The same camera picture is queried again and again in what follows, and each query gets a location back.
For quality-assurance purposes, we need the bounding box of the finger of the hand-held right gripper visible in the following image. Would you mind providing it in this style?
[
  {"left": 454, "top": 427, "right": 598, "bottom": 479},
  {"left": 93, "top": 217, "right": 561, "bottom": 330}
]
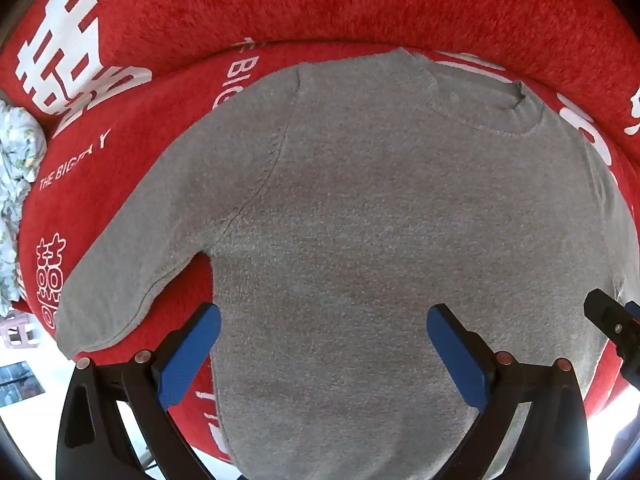
[{"left": 583, "top": 287, "right": 640, "bottom": 362}]

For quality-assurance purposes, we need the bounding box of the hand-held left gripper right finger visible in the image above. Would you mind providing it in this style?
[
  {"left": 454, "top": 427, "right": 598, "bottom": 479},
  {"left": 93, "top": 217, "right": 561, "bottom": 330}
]
[{"left": 426, "top": 302, "right": 592, "bottom": 480}]

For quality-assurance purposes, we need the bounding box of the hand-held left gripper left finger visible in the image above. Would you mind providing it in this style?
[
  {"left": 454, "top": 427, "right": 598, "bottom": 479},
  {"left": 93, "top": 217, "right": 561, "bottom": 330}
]
[{"left": 55, "top": 302, "right": 223, "bottom": 480}]

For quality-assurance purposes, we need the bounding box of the grey knit sweater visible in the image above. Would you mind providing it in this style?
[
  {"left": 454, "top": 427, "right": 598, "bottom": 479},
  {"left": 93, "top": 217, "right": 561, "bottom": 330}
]
[{"left": 54, "top": 47, "right": 627, "bottom": 480}]

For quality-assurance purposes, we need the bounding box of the pink plastic stool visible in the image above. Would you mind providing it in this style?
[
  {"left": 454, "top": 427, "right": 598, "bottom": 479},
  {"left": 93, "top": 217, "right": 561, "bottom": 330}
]
[{"left": 0, "top": 309, "right": 44, "bottom": 352}]

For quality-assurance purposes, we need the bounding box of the floral patterned cloth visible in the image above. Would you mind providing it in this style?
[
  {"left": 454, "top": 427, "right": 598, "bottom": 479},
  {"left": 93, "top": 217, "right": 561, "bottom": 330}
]
[{"left": 0, "top": 92, "right": 49, "bottom": 314}]

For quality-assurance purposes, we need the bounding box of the red printed blanket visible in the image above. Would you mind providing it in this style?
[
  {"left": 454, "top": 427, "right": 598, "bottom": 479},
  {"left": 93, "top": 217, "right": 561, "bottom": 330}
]
[{"left": 0, "top": 0, "right": 640, "bottom": 467}]

